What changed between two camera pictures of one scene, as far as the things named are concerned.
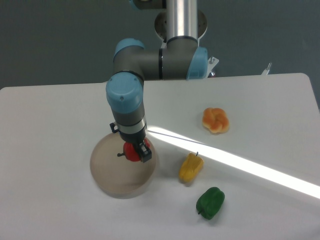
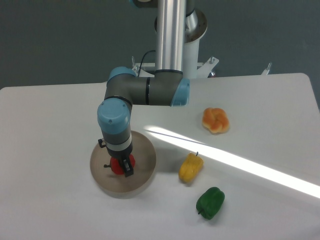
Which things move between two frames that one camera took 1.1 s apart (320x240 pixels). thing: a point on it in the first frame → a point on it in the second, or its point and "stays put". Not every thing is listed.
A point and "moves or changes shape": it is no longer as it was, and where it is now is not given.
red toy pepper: (130, 151) moves or changes shape
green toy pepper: (210, 202) stays put
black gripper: (146, 153) → (121, 154)
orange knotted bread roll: (215, 119) stays put
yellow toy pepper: (191, 167) stays put
